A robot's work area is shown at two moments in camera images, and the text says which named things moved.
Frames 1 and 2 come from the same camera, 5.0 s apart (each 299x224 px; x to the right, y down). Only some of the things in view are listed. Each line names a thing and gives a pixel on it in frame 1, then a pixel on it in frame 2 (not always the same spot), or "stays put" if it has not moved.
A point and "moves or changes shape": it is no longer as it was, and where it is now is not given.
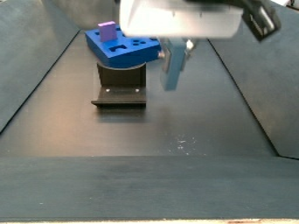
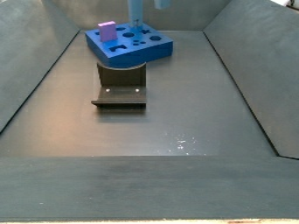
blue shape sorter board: [126, 52] stays put
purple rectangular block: [107, 31] stays put
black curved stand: [123, 87] stays put
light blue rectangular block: [177, 63] moves or changes shape
